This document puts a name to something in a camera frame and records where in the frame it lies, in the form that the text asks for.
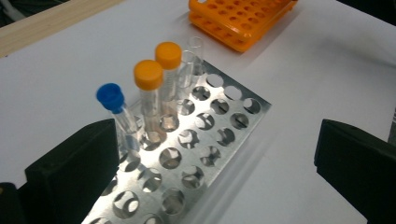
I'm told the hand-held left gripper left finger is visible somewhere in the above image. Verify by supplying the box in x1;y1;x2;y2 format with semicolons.
18;119;120;224

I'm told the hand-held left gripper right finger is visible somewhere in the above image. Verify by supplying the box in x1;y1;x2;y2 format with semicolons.
313;119;396;224

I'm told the blue cap test tube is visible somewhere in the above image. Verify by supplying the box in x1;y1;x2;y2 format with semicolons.
95;82;143;157

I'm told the orange cap test tube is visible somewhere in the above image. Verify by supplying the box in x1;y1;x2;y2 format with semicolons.
154;41;183;125
133;59;168;147

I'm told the silver metal test tube rack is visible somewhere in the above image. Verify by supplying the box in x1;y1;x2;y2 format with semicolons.
82;60;273;224

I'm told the clear glass test tube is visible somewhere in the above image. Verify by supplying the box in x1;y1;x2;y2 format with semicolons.
177;49;198;107
187;36;205;77

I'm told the orange plastic test tube rack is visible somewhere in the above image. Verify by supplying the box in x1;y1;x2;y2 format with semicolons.
188;0;299;53

